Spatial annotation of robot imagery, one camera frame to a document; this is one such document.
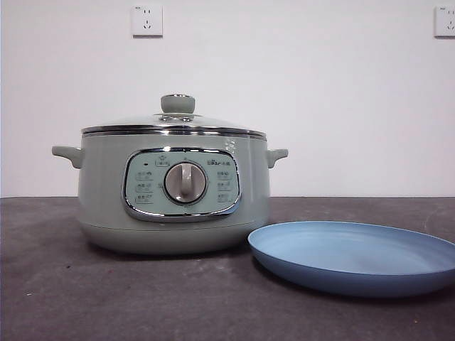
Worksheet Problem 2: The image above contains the glass lid with green knob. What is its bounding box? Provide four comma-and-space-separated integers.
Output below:
80, 93, 267, 138

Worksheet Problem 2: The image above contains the pale green electric steamer pot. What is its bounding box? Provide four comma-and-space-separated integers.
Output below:
51, 131, 289, 255

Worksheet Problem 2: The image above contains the blue round plate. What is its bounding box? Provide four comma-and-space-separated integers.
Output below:
247, 220, 455, 298

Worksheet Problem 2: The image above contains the white wall socket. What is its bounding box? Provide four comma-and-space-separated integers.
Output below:
433, 6, 455, 39
132, 4, 164, 38

